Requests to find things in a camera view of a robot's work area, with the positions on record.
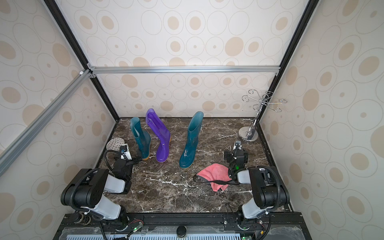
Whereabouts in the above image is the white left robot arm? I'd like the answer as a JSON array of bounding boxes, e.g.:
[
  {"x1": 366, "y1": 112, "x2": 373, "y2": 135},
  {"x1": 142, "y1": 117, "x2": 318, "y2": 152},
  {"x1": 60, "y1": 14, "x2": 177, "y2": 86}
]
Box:
[{"x1": 61, "y1": 144, "x2": 142, "y2": 224}]

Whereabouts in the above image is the diagonal aluminium rail left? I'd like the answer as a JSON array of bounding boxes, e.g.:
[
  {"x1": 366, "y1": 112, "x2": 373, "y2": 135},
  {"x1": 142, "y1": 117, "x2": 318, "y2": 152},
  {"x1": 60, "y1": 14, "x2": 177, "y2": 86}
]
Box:
[{"x1": 1, "y1": 70, "x2": 91, "y2": 175}]

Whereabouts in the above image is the black corner frame post right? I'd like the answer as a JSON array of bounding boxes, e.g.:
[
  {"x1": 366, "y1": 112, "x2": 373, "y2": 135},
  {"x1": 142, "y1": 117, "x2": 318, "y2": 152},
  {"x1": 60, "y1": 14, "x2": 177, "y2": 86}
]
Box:
[{"x1": 267, "y1": 0, "x2": 319, "y2": 103}]

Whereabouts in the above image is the teal rubber boot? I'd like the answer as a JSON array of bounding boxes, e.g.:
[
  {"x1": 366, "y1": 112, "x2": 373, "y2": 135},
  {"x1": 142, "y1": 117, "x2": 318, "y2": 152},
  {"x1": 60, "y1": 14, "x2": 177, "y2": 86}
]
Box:
[
  {"x1": 179, "y1": 111, "x2": 204, "y2": 169},
  {"x1": 130, "y1": 117, "x2": 151, "y2": 160}
]

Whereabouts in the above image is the purple rubber boot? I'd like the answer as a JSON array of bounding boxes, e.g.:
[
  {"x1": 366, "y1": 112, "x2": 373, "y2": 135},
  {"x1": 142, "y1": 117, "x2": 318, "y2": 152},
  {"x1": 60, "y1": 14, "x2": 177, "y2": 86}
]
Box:
[{"x1": 146, "y1": 109, "x2": 171, "y2": 163}]

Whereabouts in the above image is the chrome mug tree stand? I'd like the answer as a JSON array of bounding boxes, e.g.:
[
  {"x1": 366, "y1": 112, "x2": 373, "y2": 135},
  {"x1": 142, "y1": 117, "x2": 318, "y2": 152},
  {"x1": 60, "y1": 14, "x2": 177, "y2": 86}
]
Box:
[{"x1": 238, "y1": 89, "x2": 288, "y2": 142}]

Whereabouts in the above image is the horizontal aluminium rail back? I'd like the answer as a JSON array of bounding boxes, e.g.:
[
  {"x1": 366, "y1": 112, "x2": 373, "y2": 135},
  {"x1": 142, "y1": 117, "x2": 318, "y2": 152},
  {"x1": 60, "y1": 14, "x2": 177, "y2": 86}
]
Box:
[{"x1": 91, "y1": 66, "x2": 280, "y2": 74}]

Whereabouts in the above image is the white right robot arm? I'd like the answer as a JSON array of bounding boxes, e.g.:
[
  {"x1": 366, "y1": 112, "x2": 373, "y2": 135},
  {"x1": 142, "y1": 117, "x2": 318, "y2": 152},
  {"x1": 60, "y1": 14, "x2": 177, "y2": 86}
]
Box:
[{"x1": 224, "y1": 141, "x2": 290, "y2": 220}]

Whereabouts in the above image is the black corner frame post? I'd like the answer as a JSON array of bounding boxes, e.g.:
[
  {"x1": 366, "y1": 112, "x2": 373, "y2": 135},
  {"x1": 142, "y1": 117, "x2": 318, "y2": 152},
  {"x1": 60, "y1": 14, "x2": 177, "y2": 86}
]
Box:
[
  {"x1": 44, "y1": 0, "x2": 120, "y2": 122},
  {"x1": 267, "y1": 0, "x2": 319, "y2": 103}
]

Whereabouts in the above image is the black corner frame post left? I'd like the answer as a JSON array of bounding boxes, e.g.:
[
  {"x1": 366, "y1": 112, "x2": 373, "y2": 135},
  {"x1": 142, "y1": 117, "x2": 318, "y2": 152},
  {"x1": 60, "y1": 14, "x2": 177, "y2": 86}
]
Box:
[{"x1": 44, "y1": 0, "x2": 120, "y2": 122}]

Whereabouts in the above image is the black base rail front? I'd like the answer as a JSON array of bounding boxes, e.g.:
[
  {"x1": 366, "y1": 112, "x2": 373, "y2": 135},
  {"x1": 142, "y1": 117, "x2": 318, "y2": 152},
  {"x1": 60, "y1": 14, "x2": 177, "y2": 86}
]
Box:
[{"x1": 54, "y1": 212, "x2": 311, "y2": 240}]

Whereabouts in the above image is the patterned black white bowl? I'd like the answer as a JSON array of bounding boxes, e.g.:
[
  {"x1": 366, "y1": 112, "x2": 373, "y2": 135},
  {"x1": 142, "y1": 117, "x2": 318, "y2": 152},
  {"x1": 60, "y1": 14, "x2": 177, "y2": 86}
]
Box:
[{"x1": 106, "y1": 138, "x2": 125, "y2": 152}]

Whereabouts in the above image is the pink microfiber cloth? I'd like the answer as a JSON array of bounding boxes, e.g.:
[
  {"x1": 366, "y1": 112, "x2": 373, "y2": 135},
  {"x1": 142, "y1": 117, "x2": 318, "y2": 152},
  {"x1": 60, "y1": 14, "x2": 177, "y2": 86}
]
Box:
[{"x1": 193, "y1": 163, "x2": 239, "y2": 192}]

